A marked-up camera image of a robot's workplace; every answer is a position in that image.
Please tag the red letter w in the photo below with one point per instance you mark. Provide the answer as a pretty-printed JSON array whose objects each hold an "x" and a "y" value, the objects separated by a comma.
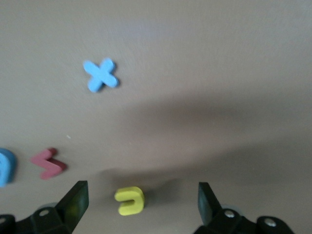
[{"x": 46, "y": 162}]

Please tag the yellow letter u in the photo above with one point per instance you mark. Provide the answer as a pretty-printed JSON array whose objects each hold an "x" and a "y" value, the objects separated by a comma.
[{"x": 140, "y": 201}]

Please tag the blue letter x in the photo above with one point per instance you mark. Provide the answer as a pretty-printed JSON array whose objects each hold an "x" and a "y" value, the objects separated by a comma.
[{"x": 100, "y": 75}]

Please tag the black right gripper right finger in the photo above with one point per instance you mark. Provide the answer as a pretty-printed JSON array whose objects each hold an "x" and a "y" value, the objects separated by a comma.
[{"x": 210, "y": 212}]

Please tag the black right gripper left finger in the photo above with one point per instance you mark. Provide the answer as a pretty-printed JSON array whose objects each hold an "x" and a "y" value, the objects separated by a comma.
[{"x": 70, "y": 207}]

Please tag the blue letter a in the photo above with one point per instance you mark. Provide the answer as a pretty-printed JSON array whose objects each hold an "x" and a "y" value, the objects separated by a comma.
[{"x": 12, "y": 163}]

